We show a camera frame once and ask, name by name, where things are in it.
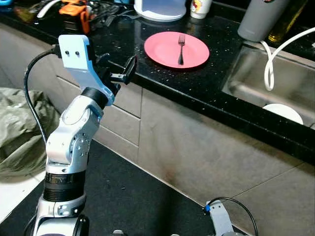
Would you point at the white round stacked container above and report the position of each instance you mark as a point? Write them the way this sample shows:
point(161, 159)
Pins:
point(160, 10)

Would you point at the stainless steel sink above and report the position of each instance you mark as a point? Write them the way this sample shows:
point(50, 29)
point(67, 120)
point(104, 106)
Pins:
point(290, 78)

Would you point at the pink round plate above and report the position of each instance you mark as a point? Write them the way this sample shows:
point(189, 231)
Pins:
point(165, 51)

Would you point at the dark metal fork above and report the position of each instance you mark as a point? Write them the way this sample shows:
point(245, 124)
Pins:
point(181, 51)

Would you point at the black floor mat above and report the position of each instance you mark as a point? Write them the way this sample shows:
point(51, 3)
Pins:
point(133, 196)

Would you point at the white plate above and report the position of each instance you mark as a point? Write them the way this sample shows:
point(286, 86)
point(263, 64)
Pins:
point(283, 114)

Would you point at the printed white paper cup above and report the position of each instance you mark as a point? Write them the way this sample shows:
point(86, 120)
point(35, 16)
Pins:
point(201, 8)

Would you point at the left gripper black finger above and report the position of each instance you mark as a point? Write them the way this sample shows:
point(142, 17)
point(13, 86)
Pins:
point(130, 70)
point(103, 58)

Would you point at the grey tumbler with red button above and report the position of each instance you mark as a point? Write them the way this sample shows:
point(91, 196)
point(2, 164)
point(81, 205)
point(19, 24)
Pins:
point(261, 19)

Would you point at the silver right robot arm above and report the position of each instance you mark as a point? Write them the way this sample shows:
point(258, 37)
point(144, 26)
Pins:
point(235, 234)

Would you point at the orange and black tool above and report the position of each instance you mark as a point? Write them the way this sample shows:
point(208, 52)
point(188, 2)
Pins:
point(74, 12)

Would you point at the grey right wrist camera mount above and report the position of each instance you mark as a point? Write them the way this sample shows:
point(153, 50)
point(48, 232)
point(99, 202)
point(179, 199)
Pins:
point(220, 216)

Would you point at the light blue left wrist camera mount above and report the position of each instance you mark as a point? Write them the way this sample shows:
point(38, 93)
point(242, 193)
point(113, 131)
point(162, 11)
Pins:
point(76, 54)

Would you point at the white spoon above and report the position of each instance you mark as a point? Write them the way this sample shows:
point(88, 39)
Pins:
point(47, 7)

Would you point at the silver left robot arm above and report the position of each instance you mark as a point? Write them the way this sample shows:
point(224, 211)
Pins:
point(74, 135)

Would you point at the olive oil glass bottle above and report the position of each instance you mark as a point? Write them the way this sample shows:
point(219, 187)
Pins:
point(288, 27)

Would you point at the grey kitchen cabinet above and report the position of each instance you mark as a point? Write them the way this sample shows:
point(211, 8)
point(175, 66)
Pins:
point(206, 147)

